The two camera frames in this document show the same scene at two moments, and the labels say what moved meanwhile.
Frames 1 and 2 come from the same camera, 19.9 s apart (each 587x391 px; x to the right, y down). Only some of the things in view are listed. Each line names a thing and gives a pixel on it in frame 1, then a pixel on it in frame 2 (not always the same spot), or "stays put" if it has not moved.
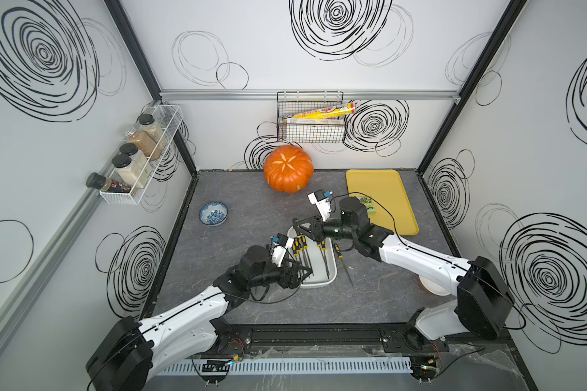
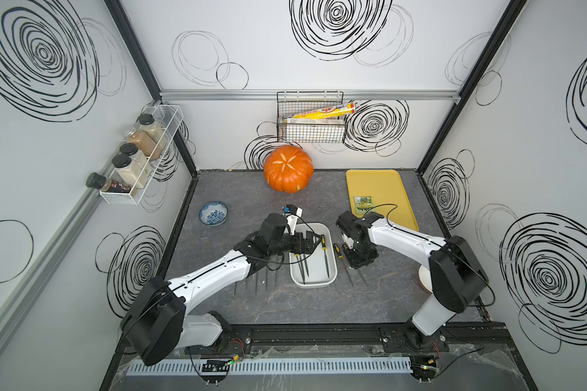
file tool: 341,257 stays put
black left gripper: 290,281 -> 307,248
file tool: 322,247 -> 306,263
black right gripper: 316,230 -> 370,254
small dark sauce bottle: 97,181 stays put
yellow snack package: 344,109 stays put
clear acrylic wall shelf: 130,178 stays put
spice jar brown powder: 144,142 stays put
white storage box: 319,256 stays put
